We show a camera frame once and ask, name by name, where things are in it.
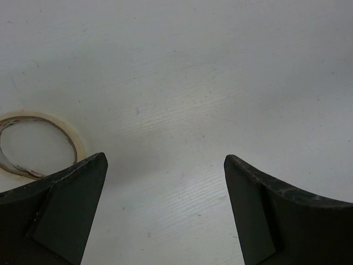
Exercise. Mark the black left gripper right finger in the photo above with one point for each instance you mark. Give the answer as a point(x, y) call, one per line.
point(278, 223)

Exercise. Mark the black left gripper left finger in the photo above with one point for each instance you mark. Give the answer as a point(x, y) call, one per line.
point(48, 221)

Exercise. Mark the beige tape roll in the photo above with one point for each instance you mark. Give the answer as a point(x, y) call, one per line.
point(35, 145)

